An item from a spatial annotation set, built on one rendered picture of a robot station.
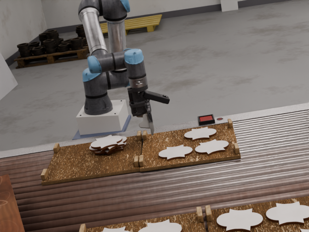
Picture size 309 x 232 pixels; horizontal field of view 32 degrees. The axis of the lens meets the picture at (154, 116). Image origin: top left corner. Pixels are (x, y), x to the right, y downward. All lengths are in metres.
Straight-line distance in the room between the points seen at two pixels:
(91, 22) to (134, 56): 0.35
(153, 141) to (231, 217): 0.77
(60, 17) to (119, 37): 8.09
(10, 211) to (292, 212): 0.92
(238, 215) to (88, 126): 1.26
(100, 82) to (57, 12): 8.01
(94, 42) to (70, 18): 8.32
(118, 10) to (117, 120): 0.57
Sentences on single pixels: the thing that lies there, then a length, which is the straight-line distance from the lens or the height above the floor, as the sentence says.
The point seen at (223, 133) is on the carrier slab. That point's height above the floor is 0.94.
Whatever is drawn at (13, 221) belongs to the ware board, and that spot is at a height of 1.04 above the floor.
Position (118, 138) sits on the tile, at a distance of 2.37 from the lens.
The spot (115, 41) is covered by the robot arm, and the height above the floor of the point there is 1.33.
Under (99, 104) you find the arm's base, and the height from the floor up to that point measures 1.02.
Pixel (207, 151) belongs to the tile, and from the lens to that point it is 2.20.
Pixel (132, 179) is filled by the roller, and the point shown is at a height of 0.92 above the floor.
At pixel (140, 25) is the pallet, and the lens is 9.38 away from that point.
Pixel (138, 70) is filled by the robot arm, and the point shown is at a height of 1.30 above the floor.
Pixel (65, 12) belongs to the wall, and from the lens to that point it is 10.65.
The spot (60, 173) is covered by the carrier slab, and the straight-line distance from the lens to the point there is 2.29.
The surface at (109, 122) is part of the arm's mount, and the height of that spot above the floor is 0.92.
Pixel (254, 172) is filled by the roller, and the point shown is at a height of 0.92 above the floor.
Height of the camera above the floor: 1.88
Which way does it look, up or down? 21 degrees down
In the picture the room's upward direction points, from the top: 10 degrees counter-clockwise
